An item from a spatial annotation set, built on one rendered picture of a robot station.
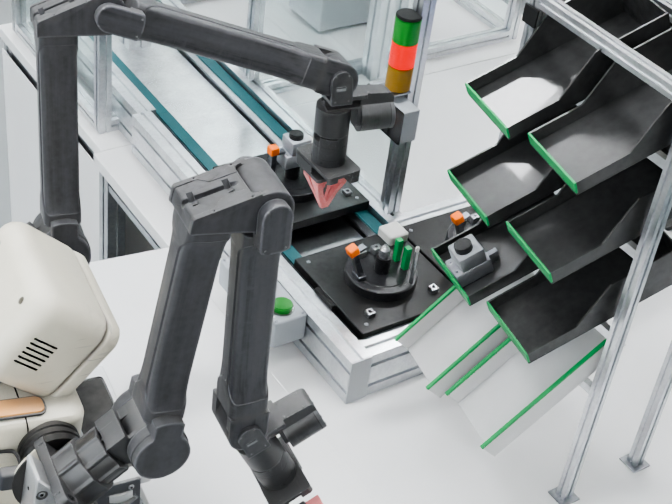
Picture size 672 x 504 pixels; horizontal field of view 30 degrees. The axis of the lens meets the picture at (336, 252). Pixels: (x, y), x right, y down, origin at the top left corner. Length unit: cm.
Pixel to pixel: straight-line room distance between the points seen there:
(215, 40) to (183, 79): 117
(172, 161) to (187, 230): 123
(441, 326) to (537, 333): 27
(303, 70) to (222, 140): 92
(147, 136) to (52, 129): 90
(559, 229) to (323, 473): 60
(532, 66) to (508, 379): 53
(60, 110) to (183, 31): 21
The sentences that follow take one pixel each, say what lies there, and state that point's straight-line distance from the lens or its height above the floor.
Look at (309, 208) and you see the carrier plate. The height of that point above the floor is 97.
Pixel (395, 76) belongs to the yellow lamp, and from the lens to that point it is 239.
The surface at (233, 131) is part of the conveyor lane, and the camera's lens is 287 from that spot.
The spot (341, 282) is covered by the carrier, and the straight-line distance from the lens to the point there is 238.
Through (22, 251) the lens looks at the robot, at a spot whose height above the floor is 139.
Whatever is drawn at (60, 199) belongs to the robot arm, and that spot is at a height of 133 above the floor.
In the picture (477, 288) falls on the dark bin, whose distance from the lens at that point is 205.
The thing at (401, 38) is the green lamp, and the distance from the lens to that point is 235.
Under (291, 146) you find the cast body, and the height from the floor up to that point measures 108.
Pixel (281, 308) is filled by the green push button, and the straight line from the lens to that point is 230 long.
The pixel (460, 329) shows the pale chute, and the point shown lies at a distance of 219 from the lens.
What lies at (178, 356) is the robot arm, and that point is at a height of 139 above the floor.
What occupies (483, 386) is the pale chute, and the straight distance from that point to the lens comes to 214.
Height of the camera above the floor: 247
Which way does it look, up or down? 38 degrees down
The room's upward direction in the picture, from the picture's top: 8 degrees clockwise
